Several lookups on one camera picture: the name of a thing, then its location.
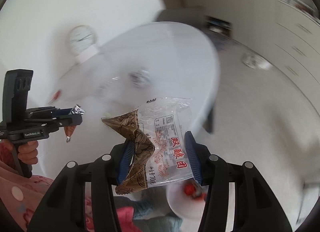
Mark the small red wrapper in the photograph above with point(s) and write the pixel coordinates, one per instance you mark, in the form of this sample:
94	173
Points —
54	97

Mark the clear plastic bottle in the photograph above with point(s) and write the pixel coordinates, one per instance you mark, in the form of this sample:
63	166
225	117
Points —
104	87

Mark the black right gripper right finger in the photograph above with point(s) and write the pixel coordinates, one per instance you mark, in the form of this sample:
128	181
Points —
256	206

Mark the round white wall clock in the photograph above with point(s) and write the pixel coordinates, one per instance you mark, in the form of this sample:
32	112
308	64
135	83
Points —
81	38

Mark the teal quilted trouser leg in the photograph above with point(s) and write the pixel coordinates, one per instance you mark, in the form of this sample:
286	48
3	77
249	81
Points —
150	212

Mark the pink pyjama sleeve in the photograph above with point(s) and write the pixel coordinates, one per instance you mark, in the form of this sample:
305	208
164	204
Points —
20	195

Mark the person's left hand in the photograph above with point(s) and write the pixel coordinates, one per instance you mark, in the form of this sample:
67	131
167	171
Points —
27	153

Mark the brown orange snack packet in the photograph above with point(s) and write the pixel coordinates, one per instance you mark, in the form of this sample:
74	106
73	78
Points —
75	119

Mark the white trash bin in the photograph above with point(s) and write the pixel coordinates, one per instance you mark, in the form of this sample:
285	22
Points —
182	205

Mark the round white table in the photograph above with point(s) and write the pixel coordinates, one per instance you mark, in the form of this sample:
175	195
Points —
182	62

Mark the white bag on floor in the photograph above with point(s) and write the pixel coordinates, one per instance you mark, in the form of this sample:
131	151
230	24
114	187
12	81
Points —
255	61

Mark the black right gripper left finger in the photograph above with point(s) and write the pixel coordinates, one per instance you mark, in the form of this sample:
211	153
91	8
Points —
62	208

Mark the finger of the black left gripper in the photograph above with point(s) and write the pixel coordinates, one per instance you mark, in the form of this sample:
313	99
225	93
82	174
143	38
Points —
67	121
63	111

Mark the red plastic bag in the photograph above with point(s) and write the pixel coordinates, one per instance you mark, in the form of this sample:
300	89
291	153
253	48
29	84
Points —
194	191

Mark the clear brown snack wrapper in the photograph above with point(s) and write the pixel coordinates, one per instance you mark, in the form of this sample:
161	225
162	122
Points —
157	131

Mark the grey chair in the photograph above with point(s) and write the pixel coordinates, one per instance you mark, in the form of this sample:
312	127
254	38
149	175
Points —
193	16

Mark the white drawer cabinet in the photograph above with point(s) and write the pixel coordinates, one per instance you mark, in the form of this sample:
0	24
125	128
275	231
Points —
296	46

